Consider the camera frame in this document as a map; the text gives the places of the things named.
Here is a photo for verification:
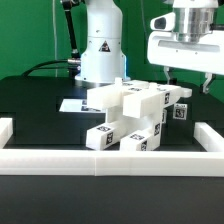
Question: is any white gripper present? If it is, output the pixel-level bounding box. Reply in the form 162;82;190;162
147;30;224;94

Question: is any white chair seat part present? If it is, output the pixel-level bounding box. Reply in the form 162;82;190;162
105;106;163;140

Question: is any white short tagged block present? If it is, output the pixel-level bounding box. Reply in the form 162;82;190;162
86;121;126;151

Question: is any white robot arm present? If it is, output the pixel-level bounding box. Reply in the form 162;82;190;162
75;0;224;89

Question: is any white tagged flat board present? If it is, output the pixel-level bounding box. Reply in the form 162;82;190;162
59;99;102;113

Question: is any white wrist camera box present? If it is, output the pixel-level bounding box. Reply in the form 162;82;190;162
150;12;175;32

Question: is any white fence frame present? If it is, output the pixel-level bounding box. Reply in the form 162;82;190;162
0;118;224;177

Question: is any black cable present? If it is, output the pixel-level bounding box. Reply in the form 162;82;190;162
21;59;81;78

